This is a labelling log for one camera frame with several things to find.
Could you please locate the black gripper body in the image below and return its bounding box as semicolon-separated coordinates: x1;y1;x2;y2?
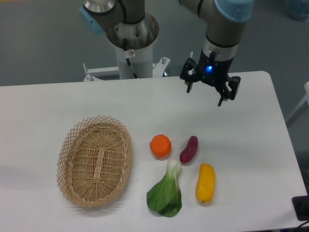
194;50;234;92

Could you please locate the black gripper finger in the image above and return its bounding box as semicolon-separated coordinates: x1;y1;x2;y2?
218;75;241;107
180;57;196;93

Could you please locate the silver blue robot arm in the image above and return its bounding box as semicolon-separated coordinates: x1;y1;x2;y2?
78;0;253;102

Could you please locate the yellow mango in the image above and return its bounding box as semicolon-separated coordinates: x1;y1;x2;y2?
196;163;216;204

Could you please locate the purple sweet potato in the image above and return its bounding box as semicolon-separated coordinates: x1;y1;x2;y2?
180;136;198;163

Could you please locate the white furniture leg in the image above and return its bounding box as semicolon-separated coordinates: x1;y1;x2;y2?
285;82;309;128

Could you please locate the orange fruit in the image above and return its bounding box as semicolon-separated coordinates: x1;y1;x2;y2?
149;134;172;159

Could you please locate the blue object in background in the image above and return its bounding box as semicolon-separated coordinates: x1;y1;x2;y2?
285;0;309;23

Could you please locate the green bok choy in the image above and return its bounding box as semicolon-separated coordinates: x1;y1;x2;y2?
146;160;182;218

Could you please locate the woven wicker basket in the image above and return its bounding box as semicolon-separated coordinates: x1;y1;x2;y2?
56;116;132;207

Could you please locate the black device at edge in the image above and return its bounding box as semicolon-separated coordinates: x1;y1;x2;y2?
292;195;309;221

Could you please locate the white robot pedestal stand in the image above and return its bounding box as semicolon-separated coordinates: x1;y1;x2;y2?
83;45;171;82

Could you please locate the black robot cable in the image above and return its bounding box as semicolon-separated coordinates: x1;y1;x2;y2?
123;38;139;79

